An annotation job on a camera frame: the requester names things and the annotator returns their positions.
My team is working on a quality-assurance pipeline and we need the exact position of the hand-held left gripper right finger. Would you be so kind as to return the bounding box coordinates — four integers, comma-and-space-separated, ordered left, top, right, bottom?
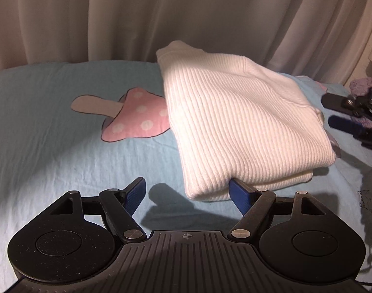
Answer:
228, 179, 325, 240

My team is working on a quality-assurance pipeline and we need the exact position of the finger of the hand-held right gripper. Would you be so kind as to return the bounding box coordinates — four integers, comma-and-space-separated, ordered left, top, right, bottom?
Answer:
321, 93, 372, 117
328, 115, 372, 153

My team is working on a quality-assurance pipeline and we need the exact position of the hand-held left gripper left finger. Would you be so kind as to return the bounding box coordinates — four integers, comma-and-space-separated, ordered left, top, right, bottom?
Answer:
48, 177, 147, 242

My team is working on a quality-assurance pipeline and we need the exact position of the white ribbed knit sweater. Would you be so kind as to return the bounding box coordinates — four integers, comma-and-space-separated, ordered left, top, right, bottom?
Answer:
156, 40, 337, 202

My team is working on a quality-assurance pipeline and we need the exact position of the purple fuzzy fabric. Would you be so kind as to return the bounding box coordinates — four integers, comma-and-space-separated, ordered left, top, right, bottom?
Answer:
348, 67, 372, 130

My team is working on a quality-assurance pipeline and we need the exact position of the blue printed bed sheet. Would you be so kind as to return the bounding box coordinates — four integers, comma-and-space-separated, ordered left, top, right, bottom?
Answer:
0, 60, 372, 290

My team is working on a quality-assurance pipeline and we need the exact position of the beige curtain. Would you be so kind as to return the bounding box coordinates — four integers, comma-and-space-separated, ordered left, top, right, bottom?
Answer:
0, 0, 372, 86

